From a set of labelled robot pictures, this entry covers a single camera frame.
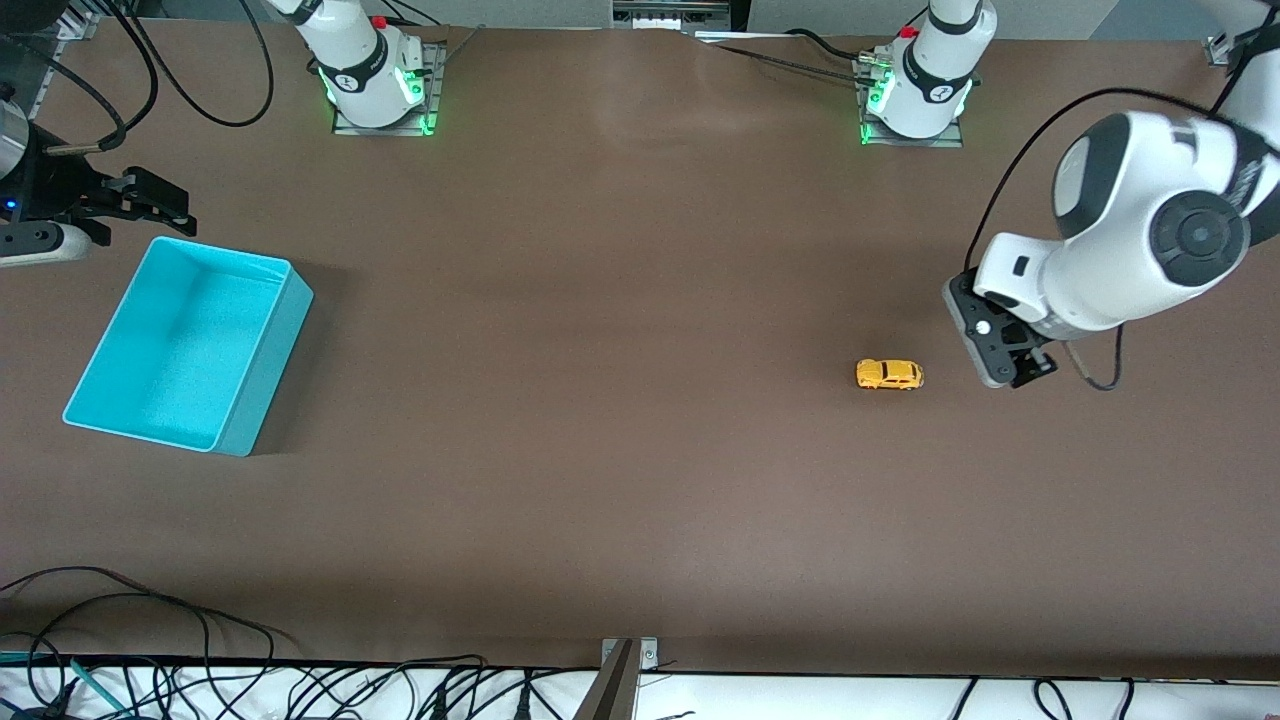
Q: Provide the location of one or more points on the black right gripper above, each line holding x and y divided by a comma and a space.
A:
52, 188

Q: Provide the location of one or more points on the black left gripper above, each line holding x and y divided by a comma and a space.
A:
1024, 373

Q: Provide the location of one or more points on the yellow beetle toy car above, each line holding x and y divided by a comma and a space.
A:
890, 375

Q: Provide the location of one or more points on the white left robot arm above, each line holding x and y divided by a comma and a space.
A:
1150, 200

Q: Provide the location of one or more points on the turquoise plastic bin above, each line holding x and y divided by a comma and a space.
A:
180, 340

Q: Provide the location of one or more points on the aluminium frame rail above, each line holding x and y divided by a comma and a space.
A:
82, 25
1222, 48

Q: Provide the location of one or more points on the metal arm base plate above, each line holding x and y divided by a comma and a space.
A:
380, 131
915, 143

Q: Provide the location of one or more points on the small metal mounting bracket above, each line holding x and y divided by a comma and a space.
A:
648, 652

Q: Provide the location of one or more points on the grey camera mast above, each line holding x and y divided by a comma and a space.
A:
610, 695

